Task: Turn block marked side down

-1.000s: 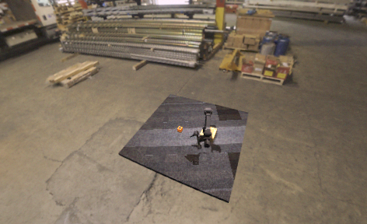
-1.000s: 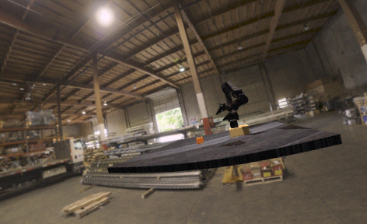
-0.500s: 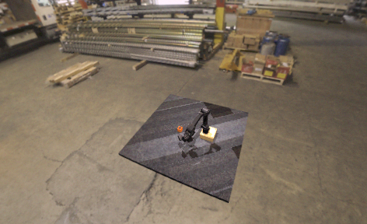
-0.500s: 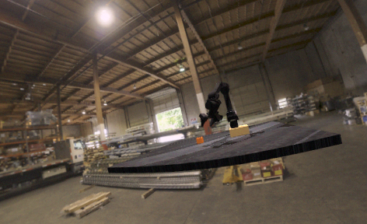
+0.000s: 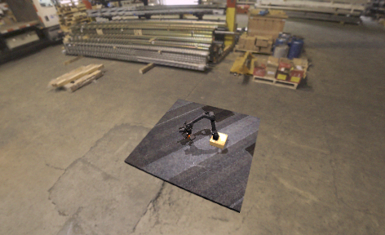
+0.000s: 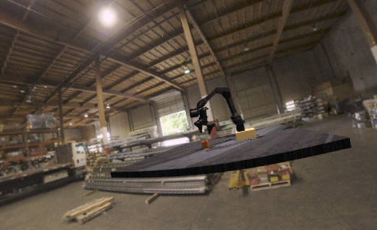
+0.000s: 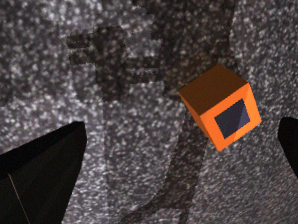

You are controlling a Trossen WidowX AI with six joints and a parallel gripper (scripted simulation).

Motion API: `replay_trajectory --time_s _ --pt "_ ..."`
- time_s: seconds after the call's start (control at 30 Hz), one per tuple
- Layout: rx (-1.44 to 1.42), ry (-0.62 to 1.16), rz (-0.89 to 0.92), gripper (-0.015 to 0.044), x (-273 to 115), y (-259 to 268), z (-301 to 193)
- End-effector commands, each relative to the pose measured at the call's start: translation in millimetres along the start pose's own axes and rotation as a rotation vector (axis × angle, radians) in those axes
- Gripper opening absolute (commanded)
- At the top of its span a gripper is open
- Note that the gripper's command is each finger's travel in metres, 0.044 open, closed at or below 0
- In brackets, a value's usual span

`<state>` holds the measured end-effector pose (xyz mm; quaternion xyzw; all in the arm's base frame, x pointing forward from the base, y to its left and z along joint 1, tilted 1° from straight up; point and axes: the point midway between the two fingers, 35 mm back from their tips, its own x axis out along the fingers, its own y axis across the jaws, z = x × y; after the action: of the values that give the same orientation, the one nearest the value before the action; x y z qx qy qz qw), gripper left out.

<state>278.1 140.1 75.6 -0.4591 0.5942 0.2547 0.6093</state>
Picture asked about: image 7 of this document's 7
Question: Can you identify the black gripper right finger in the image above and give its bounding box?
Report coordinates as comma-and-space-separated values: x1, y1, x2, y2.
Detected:
277, 117, 298, 180

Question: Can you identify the orange block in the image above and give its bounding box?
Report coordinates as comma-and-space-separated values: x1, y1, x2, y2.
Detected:
178, 64, 261, 151

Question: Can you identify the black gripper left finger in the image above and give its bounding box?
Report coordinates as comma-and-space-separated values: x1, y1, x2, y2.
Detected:
0, 121, 86, 224

